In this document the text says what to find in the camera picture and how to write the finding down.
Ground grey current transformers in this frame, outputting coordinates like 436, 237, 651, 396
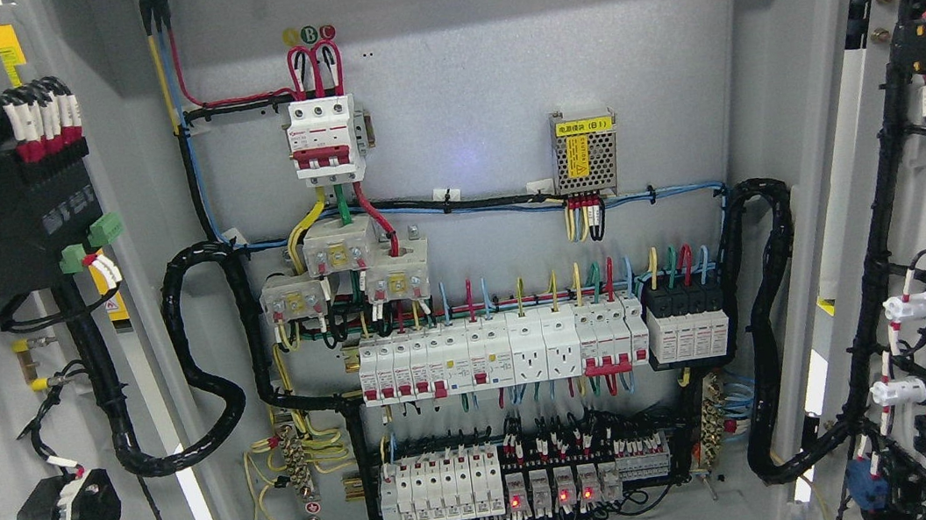
259, 215, 431, 324

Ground metal mesh power supply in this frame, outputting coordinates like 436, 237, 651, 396
548, 106, 618, 198

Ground white breaker and socket row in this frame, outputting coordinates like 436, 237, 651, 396
358, 295, 649, 405

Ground black cable conduit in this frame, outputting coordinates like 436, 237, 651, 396
87, 224, 381, 520
711, 169, 863, 489

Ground relay and terminal row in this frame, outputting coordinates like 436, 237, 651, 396
499, 411, 675, 520

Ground black right cable conduit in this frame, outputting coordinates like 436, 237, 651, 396
711, 169, 863, 489

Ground red white main breaker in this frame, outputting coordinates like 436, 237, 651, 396
286, 94, 369, 189

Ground white lower breaker row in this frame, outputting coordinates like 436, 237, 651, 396
379, 444, 507, 520

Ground black left cable conduit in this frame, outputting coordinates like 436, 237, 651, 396
87, 224, 381, 520

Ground black white surge protector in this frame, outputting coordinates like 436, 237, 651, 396
641, 274, 736, 370

